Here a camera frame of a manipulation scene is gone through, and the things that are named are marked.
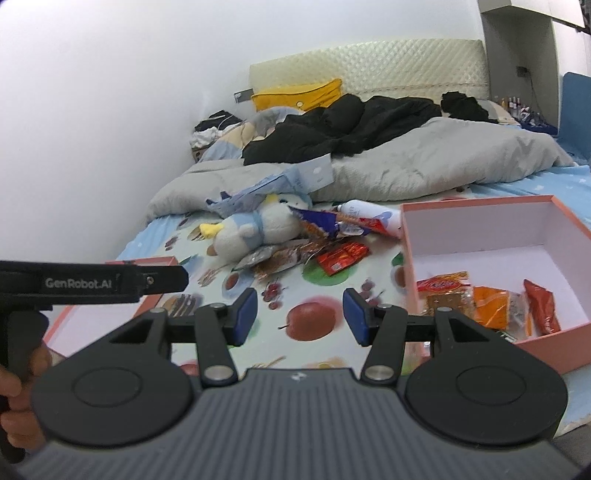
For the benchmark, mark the dark blue cloth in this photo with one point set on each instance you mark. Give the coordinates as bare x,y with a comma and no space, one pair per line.
538,123

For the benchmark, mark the grey duvet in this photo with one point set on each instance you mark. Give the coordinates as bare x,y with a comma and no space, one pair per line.
438,161

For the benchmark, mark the blue cracker packet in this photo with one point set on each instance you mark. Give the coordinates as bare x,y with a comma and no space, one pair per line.
318,221

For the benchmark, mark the person's left hand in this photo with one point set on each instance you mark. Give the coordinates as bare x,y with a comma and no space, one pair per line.
18,392

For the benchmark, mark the red yellow snack packet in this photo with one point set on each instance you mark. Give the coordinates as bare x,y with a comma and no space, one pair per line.
443,282

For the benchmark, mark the red-brown snack packet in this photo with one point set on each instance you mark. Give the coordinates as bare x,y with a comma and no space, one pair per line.
542,309

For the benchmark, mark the black wall outlet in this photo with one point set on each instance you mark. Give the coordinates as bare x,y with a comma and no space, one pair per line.
523,71

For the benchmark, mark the pink box lid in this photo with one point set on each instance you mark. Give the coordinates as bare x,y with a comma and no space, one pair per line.
101,318

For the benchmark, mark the grey wall socket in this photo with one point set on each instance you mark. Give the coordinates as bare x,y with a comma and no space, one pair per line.
243,94

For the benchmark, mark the cream padded headboard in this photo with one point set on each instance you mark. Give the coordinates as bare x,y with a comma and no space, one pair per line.
392,64

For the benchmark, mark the small black garment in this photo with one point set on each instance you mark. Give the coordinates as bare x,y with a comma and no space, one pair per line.
461,108

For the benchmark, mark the white spray bottle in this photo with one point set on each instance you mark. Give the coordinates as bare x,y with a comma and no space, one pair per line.
364,210

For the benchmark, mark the black jacket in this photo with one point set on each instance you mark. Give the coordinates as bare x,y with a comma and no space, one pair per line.
332,129

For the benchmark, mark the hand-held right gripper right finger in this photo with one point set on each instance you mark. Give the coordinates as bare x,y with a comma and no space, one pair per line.
355,318

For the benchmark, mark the orange snack packet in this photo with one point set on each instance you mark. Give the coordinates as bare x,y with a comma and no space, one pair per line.
491,304

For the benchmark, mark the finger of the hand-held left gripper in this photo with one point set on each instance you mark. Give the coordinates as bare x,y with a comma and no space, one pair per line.
166,278

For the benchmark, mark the white wall cabinet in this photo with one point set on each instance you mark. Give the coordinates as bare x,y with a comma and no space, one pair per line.
517,4

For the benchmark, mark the brown cardboard box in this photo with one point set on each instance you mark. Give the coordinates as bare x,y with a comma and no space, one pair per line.
197,154

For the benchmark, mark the blue yellow patterned blanket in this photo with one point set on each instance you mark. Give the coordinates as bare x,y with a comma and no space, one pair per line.
231,143

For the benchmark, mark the light blue plastic bag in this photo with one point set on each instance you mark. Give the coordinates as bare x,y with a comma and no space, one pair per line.
300,177

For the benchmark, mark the fruit printed bed sheet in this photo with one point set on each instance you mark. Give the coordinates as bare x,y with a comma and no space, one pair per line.
304,318

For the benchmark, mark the pink cardboard box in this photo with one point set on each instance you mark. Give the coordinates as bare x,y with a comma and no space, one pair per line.
485,258

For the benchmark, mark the yellow pillow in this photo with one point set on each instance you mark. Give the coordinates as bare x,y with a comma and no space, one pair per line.
295,97

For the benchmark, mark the brown cracker snack packet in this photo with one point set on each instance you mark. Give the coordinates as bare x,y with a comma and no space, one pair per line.
450,302

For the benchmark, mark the pile of snack packets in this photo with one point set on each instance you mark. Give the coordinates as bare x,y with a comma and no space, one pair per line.
341,258

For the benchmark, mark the plush penguin toy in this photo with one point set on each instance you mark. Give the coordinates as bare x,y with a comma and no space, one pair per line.
258,226

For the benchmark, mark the heap of clothes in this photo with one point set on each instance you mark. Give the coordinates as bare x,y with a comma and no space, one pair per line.
212,131

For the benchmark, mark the beige pillow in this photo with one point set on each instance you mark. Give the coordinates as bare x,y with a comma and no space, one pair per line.
501,113

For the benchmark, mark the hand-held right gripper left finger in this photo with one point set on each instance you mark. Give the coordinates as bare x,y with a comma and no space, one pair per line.
245,318

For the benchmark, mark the clear red-trimmed snack packet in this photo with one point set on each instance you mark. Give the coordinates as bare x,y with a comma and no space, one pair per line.
364,226

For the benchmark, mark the group of cosmetic bottles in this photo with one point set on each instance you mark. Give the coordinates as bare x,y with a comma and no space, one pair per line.
512,105

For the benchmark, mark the blue chair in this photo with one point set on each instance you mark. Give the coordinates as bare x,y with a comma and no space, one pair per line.
577,110

